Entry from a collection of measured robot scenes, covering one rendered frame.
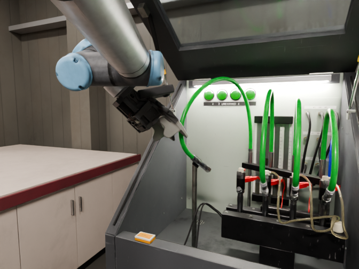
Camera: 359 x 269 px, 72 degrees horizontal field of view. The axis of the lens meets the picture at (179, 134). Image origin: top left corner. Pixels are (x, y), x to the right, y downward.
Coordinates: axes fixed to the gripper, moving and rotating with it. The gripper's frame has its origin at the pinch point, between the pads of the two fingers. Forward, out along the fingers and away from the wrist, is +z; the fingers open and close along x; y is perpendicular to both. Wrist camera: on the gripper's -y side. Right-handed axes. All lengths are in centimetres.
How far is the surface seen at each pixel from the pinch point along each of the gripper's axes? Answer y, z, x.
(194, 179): 4.7, 15.4, -5.8
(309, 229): 0.3, 42.1, 17.3
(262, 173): -0.7, 18.7, 17.4
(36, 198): 44, -11, -120
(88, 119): -44, -25, -235
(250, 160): -18.8, 32.9, -9.2
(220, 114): -32.3, 16.4, -22.1
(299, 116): -16.2, 14.9, 24.1
